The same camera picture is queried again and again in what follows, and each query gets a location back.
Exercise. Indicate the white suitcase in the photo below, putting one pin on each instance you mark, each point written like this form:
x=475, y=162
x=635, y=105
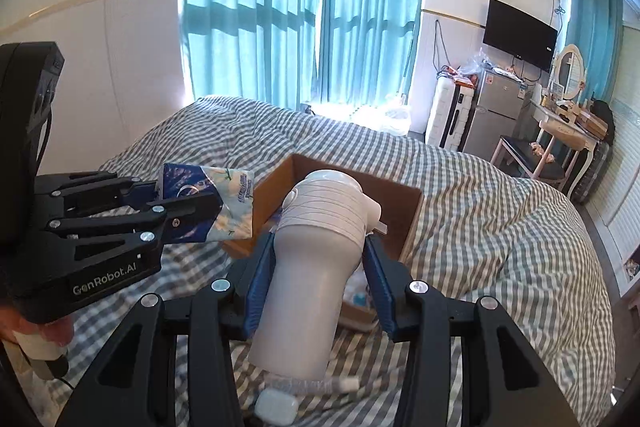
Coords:
x=442, y=117

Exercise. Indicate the white earbud case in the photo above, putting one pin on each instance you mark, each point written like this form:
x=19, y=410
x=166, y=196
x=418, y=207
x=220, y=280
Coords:
x=276, y=406

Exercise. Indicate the clear plastic packet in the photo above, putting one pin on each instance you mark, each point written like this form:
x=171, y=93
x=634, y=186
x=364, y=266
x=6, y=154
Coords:
x=357, y=289

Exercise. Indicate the cream dressing table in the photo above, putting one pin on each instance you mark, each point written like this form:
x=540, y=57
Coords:
x=565, y=127

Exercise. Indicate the clear plastic water bottles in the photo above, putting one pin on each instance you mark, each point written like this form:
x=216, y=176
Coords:
x=390, y=117

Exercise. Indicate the cream chair black seat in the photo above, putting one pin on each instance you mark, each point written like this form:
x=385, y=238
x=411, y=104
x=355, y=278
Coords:
x=525, y=157

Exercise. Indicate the silver small fridge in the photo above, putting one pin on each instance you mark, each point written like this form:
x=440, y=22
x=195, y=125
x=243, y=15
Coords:
x=492, y=117

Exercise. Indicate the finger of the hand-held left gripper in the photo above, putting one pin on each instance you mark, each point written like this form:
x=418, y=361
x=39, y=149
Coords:
x=185, y=209
x=100, y=187

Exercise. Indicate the clear plastic tube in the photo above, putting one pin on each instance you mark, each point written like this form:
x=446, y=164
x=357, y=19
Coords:
x=320, y=386

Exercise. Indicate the black wall television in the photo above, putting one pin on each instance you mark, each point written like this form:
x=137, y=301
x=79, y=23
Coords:
x=520, y=34

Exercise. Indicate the brown cardboard box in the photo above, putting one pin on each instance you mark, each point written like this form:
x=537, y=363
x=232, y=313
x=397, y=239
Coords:
x=395, y=217

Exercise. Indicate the blue white tissue packet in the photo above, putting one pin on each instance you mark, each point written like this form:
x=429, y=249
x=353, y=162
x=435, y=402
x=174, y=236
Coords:
x=235, y=202

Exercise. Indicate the white oval vanity mirror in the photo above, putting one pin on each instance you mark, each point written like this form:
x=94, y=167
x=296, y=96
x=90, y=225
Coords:
x=570, y=69

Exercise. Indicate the black bag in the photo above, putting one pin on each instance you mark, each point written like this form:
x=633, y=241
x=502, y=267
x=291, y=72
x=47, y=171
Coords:
x=604, y=119

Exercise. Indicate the narrow blue curtain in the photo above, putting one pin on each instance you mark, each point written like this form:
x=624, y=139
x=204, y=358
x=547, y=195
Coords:
x=590, y=7

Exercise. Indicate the checkered bed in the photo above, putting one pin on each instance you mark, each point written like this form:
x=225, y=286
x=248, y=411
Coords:
x=475, y=232

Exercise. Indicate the clear plastic bag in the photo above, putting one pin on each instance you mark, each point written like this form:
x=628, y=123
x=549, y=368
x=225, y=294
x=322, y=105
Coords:
x=475, y=64

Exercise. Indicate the wide blue window curtain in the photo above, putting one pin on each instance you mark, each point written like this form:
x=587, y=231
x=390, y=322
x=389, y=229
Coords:
x=250, y=7
x=370, y=7

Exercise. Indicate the person's left hand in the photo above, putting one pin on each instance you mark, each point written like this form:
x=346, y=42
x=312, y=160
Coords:
x=45, y=329

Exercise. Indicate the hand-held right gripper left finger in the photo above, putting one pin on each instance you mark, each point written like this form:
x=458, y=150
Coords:
x=257, y=287

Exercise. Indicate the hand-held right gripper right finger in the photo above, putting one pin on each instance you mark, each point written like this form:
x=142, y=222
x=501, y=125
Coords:
x=382, y=292

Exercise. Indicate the grey white tumbler bottle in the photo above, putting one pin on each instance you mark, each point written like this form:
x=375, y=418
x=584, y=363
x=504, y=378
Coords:
x=305, y=287

